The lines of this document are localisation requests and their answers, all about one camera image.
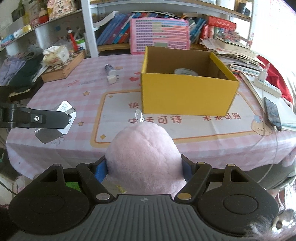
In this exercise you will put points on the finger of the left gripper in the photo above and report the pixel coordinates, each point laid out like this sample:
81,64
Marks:
13,116

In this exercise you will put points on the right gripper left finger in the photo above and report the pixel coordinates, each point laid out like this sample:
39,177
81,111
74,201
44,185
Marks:
91,178

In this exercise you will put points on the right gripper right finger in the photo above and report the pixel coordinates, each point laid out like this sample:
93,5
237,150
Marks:
196,176

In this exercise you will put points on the silver foil packet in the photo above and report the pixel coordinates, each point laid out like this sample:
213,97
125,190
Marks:
55,123

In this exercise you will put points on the pink plush pig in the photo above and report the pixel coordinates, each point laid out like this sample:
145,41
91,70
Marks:
144,160

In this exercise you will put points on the white charger plug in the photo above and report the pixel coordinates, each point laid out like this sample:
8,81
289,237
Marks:
112,79

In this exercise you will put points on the blue white spray bottle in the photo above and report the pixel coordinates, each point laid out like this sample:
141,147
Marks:
110,70

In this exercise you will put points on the wooden chess box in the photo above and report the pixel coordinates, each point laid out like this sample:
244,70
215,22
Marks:
62,71

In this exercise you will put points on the tissue pack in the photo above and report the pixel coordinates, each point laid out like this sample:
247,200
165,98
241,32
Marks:
55,55

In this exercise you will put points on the pink checkered tablecloth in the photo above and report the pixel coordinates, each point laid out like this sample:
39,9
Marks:
103,110

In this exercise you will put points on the yellow cardboard box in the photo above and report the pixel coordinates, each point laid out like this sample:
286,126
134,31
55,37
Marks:
163,92

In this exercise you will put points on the red pen with white cap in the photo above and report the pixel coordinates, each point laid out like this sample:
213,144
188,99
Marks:
70,33

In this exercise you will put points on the black smartphone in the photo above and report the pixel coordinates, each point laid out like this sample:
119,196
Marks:
272,114

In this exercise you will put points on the clear tape roll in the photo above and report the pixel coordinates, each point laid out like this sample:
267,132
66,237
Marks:
185,71

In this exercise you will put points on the white power strip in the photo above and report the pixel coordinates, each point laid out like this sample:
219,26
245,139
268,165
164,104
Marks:
263,84

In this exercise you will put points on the stack of papers and books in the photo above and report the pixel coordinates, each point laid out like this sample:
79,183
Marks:
245,59

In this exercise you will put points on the red cloth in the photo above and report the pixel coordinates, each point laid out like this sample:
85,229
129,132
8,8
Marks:
275,78

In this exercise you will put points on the white bookshelf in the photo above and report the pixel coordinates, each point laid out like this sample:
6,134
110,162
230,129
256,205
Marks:
117,25

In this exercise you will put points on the pink keyboard learning tablet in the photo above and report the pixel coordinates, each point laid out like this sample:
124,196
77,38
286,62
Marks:
158,32

